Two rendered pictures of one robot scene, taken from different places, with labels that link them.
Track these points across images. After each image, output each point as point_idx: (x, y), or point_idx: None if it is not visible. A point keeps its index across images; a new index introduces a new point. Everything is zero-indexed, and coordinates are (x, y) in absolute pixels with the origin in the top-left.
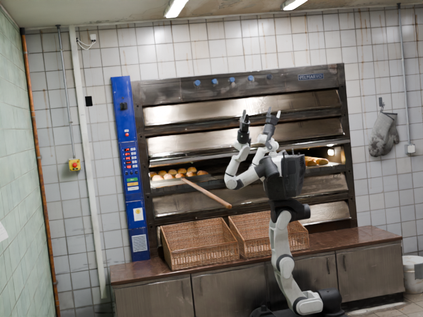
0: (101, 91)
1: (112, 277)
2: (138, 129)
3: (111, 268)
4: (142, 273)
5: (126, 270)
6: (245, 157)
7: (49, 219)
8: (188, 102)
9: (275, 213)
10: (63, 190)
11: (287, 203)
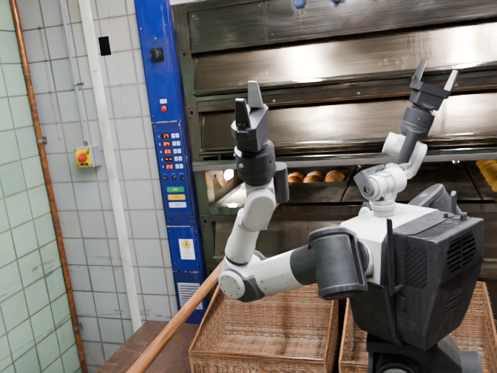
0: (123, 27)
1: (108, 361)
2: (187, 99)
3: (138, 330)
4: (149, 371)
5: (144, 348)
6: (264, 224)
7: (64, 235)
8: (282, 44)
9: (371, 366)
10: (79, 195)
11: (407, 351)
